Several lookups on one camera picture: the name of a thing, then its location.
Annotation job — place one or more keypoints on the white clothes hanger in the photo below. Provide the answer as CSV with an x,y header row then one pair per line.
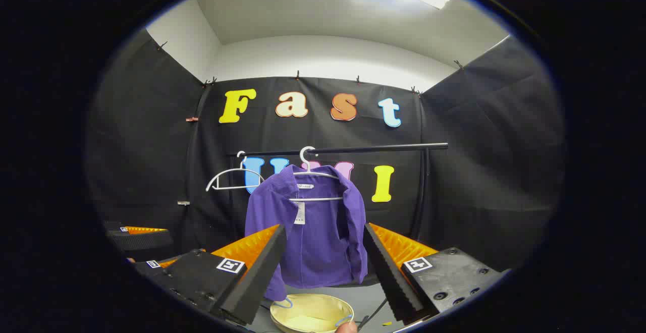
x,y
227,172
308,161

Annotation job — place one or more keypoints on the black clothes rack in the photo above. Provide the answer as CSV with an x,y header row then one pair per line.
x,y
353,149

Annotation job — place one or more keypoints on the cream laundry hamper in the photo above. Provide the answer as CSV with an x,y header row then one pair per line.
x,y
308,315

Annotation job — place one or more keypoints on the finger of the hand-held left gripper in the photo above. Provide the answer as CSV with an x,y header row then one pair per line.
x,y
144,239
176,260

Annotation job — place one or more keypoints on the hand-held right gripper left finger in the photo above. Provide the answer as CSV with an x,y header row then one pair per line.
x,y
262,267

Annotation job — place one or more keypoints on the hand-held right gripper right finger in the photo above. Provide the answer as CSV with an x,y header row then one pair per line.
x,y
388,272

